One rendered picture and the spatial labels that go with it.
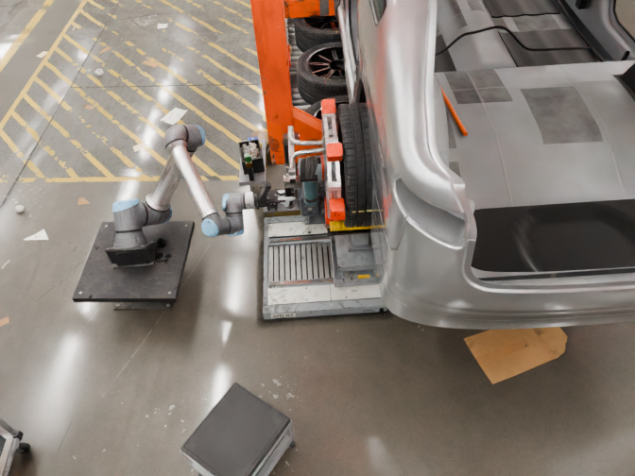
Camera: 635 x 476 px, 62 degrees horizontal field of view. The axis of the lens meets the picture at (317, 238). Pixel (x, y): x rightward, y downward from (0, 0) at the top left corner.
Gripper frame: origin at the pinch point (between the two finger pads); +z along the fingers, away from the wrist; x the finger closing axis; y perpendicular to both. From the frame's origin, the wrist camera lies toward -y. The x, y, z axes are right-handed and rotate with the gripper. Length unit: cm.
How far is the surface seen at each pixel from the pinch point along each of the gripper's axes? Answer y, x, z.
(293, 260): 77, -18, -5
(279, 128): 3, -60, -7
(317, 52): 33, -198, 23
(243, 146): 27, -76, -32
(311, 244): 78, -32, 8
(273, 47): -50, -60, -5
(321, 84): 33, -151, 23
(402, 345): 83, 46, 57
